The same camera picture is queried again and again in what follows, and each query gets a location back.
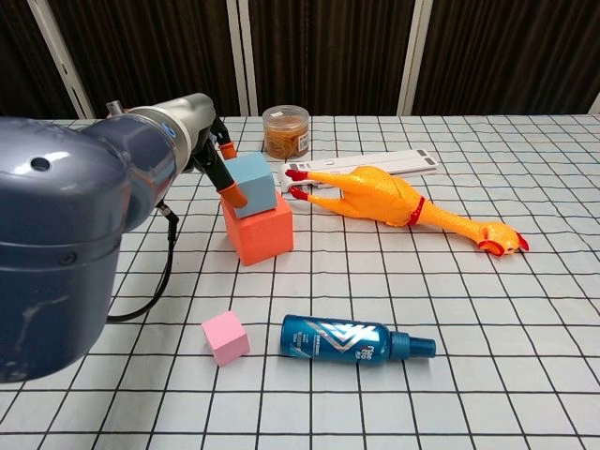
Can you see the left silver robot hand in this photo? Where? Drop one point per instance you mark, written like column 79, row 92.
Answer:
column 204, row 117

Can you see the light blue foam cube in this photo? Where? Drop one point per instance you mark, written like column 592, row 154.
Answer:
column 255, row 183

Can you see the pink foam cube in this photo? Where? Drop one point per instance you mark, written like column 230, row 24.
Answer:
column 225, row 337

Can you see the orange foam cube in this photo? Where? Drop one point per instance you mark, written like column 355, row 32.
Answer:
column 262, row 239

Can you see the clear jar of rubber bands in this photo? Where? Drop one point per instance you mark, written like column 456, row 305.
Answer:
column 286, row 136

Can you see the yellow rubber chicken toy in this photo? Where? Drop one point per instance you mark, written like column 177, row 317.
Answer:
column 375, row 192

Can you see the blue spray bottle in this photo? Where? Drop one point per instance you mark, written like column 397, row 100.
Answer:
column 328, row 340

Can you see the checkered tablecloth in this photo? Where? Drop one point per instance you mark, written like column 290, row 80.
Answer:
column 469, row 328

